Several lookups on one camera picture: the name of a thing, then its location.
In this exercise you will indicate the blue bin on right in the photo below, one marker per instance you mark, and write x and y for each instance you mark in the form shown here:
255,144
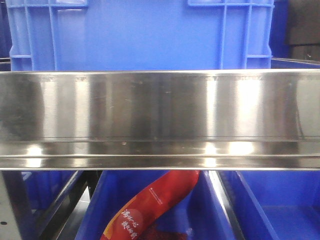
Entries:
275,205

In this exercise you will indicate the blue plastic crate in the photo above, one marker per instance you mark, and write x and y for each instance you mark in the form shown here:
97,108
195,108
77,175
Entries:
96,35

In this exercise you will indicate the blue bin with red bag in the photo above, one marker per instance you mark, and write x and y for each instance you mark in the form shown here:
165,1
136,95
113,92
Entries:
199,216

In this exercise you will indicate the red snack bag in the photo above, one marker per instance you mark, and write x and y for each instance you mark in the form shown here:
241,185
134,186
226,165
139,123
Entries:
142,210

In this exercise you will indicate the stainless steel rail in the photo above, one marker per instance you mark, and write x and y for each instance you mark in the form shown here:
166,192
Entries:
251,119

